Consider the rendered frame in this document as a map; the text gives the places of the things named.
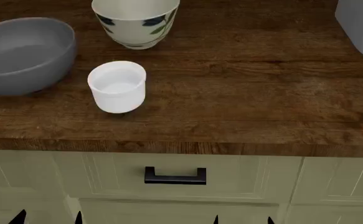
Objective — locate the cream cabinet door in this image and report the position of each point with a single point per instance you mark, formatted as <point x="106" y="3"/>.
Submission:
<point x="16" y="184"/>
<point x="337" y="186"/>
<point x="178" y="213"/>

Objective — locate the small white bowl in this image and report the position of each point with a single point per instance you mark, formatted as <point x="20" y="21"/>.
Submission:
<point x="117" y="88"/>

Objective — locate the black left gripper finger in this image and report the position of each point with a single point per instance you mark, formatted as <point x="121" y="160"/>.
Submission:
<point x="79" y="219"/>
<point x="18" y="218"/>

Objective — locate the cream cabinet drawer front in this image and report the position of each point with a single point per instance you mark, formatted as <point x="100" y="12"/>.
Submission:
<point x="181" y="177"/>

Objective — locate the cream bowl with leaf print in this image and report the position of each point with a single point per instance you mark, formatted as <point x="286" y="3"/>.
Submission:
<point x="136" y="25"/>

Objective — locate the large grey bowl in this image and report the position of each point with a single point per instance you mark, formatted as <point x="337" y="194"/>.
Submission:
<point x="25" y="58"/>

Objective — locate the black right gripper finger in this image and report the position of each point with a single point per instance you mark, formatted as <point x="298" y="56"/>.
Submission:
<point x="215" y="220"/>
<point x="271" y="221"/>

